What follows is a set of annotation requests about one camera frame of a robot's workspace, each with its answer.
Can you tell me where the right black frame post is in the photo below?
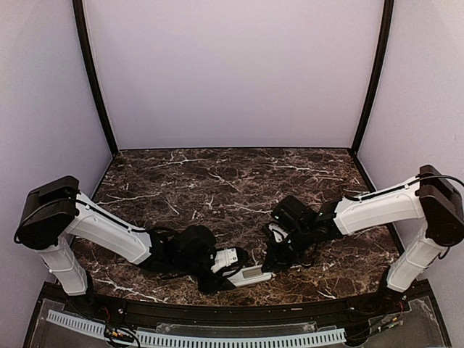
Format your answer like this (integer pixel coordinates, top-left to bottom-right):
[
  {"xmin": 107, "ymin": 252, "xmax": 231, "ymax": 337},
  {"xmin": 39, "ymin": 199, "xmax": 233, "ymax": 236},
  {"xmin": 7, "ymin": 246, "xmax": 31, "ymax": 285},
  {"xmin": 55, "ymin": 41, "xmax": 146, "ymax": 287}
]
[{"xmin": 350, "ymin": 0, "xmax": 394, "ymax": 157}]

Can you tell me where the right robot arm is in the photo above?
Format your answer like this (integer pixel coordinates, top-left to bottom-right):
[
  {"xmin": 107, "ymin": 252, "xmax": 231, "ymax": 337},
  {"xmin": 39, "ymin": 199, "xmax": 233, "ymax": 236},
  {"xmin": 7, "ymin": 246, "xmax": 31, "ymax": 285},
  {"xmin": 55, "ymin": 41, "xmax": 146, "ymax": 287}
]
[{"xmin": 262, "ymin": 165, "xmax": 463, "ymax": 315}]

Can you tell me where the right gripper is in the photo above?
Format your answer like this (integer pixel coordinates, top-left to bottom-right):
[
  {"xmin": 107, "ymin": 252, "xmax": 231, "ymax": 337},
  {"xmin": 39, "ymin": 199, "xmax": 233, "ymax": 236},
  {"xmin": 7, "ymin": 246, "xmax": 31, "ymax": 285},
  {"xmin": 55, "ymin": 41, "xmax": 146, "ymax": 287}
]
[{"xmin": 260, "ymin": 225, "xmax": 312, "ymax": 273}]

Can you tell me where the white slotted cable duct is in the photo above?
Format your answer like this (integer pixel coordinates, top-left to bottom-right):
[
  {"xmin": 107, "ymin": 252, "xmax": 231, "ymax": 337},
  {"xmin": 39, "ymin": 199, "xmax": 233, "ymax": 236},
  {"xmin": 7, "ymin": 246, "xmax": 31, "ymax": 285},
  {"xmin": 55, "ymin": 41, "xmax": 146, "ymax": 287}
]
[{"xmin": 46, "ymin": 310, "xmax": 347, "ymax": 347}]

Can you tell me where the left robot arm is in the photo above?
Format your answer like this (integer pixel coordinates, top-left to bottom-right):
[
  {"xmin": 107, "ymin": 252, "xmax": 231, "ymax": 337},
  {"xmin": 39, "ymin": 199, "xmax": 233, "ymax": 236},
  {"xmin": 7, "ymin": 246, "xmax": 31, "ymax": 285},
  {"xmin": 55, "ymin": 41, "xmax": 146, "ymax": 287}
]
[{"xmin": 14, "ymin": 175, "xmax": 238, "ymax": 316}]

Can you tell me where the grey battery cover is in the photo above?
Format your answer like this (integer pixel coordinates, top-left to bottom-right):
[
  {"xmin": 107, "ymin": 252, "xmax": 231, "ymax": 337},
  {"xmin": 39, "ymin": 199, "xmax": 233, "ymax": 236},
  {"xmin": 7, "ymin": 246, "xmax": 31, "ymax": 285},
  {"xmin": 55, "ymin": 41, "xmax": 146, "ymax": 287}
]
[{"xmin": 242, "ymin": 265, "xmax": 262, "ymax": 279}]

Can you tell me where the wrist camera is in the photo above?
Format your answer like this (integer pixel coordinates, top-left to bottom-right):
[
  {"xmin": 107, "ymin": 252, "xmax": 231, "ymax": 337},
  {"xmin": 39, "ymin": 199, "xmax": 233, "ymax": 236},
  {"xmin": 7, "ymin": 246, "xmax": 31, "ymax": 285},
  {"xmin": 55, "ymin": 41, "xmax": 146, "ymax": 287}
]
[
  {"xmin": 262, "ymin": 223, "xmax": 289, "ymax": 244},
  {"xmin": 211, "ymin": 247, "xmax": 249, "ymax": 277}
]

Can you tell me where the left black frame post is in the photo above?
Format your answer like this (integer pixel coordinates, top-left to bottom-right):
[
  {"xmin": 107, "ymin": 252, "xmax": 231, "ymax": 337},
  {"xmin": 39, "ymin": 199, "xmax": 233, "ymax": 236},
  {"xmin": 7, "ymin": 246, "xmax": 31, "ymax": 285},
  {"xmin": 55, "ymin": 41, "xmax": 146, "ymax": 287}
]
[{"xmin": 72, "ymin": 0, "xmax": 119, "ymax": 157}]

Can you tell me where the white remote control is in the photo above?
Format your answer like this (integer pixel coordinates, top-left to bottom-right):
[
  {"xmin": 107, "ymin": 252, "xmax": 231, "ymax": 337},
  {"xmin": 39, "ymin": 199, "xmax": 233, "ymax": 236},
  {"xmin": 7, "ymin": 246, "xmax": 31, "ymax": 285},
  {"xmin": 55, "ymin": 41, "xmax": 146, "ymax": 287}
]
[{"xmin": 226, "ymin": 265, "xmax": 273, "ymax": 288}]

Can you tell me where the black frame post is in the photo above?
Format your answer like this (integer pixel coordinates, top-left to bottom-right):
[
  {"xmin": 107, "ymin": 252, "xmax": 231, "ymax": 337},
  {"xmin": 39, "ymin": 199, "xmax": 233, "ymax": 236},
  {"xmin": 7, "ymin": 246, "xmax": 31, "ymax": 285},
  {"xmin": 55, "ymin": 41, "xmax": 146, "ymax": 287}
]
[
  {"xmin": 350, "ymin": 0, "xmax": 394, "ymax": 157},
  {"xmin": 72, "ymin": 0, "xmax": 119, "ymax": 157}
]

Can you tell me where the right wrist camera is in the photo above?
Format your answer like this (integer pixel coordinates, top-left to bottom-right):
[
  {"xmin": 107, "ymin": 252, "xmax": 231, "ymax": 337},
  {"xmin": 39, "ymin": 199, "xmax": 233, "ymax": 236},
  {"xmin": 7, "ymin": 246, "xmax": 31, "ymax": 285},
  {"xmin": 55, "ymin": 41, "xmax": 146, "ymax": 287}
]
[{"xmin": 262, "ymin": 223, "xmax": 289, "ymax": 244}]

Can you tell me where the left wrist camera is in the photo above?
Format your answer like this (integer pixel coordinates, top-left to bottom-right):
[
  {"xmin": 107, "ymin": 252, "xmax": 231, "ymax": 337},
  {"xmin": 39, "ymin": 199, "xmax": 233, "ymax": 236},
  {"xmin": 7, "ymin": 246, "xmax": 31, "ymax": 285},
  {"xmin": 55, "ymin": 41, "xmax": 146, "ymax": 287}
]
[{"xmin": 211, "ymin": 247, "xmax": 249, "ymax": 277}]

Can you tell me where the black front rail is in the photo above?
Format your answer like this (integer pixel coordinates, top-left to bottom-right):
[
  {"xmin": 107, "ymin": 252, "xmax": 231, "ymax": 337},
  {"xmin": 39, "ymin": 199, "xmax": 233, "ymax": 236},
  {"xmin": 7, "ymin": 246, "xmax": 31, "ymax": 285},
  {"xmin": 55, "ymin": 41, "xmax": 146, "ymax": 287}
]
[{"xmin": 36, "ymin": 278, "xmax": 436, "ymax": 331}]

